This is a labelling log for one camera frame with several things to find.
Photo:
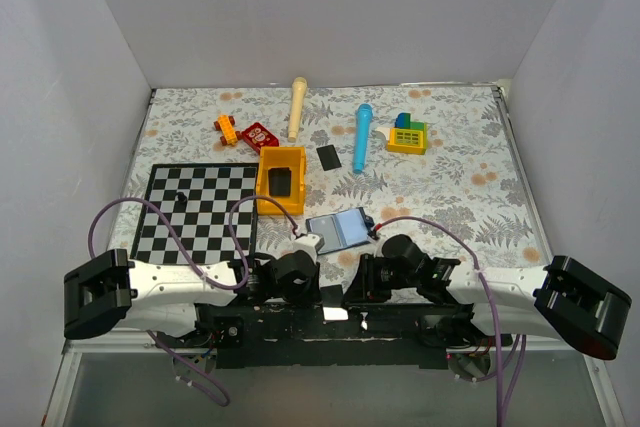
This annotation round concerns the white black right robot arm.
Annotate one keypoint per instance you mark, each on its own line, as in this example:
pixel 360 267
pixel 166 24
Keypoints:
pixel 564 300

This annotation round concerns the blue leather card holder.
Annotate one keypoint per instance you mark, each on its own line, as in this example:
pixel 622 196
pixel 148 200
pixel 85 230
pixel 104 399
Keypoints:
pixel 353 226

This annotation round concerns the cream toy microphone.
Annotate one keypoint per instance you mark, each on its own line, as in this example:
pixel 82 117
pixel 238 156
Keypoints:
pixel 299 88

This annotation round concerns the yellow toy brick car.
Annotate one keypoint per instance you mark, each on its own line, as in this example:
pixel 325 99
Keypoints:
pixel 225 125

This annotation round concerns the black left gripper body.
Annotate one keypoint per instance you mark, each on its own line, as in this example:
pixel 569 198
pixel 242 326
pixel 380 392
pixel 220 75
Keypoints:
pixel 301 294

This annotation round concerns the black VIP card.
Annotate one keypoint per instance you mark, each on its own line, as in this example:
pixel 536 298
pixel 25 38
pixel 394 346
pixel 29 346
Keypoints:
pixel 332 303

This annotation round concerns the red owl toy block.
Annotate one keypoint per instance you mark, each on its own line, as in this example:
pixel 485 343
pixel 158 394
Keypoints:
pixel 257 136

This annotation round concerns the black credit card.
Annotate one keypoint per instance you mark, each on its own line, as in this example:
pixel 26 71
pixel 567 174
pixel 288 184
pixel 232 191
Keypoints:
pixel 328 157

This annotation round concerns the yellow green toy brick house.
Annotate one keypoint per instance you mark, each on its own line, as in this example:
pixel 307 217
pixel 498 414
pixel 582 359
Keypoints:
pixel 406 136

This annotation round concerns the blue toy microphone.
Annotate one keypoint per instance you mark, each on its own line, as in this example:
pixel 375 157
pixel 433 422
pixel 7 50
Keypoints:
pixel 364 116

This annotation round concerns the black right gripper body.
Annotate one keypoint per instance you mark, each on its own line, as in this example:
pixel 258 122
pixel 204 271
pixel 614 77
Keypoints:
pixel 382 276

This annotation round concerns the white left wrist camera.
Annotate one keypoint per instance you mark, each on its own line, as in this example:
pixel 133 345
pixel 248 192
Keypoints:
pixel 309 243

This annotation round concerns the black silver chessboard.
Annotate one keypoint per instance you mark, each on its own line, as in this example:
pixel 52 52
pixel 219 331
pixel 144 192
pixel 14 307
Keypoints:
pixel 212 189

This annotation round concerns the black chess piece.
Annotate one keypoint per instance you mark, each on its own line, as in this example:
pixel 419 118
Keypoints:
pixel 181 198

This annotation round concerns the yellow plastic bin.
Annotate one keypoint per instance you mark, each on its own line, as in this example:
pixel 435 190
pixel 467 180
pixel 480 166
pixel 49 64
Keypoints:
pixel 293 158

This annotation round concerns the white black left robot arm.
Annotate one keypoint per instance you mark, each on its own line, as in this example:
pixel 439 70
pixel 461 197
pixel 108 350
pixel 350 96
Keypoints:
pixel 112 291

